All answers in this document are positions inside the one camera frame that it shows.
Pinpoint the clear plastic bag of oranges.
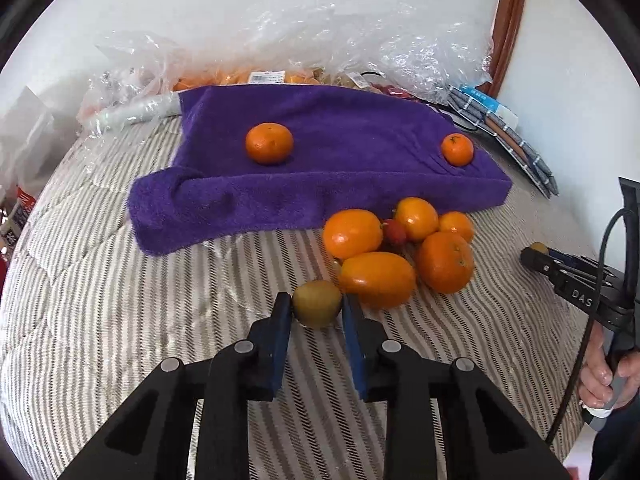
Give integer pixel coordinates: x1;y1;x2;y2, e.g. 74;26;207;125
80;30;381;133

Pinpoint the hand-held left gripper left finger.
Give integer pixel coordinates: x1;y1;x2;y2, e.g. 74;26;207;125
59;292;294;480

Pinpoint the red and white packet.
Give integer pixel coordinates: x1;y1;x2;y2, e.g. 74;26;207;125
0;185;37;266

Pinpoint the stack of blue striped packets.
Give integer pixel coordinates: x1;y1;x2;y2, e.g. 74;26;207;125
446;84;562;199

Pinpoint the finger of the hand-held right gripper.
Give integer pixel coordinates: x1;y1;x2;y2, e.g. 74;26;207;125
520;242;627;288

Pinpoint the striped quilt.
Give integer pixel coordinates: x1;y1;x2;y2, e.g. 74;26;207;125
0;112;608;480

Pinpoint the person's right hand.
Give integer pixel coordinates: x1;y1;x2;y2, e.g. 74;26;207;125
580;324;640;411

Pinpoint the purple towel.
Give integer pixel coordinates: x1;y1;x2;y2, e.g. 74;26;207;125
128;85;513;256

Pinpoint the person's dark clothing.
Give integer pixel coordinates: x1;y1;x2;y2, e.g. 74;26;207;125
589;399;640;480

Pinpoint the crumpled clear plastic wrap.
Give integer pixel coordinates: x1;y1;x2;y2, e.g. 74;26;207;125
235;0;496;106

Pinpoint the large mandarin orange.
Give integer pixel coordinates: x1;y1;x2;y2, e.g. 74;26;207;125
245;122;294;165
415;231;475;295

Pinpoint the oval smooth orange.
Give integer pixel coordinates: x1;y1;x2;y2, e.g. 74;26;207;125
337;252;417;310

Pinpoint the stack of clear plastic cups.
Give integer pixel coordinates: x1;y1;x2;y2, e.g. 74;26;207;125
87;92;184;136

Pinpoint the black cable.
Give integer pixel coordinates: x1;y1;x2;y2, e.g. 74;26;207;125
544;208;637;447

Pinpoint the small red fruit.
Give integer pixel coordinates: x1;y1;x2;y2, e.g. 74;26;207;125
382;219;407;246

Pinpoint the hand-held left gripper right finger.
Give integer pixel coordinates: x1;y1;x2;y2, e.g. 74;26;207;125
341;294;572;480

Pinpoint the small mandarin orange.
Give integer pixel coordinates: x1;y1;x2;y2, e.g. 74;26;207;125
438;211;475;244
440;133;475;167

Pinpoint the brown wooden hoop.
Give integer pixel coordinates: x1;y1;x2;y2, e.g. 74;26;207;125
491;0;531;99

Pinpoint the round smooth orange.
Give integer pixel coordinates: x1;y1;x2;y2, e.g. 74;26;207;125
393;197;440;242
323;209;384;260

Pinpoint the green-brown kiwi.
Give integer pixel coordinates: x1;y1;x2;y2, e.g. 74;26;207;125
292;280;344;329

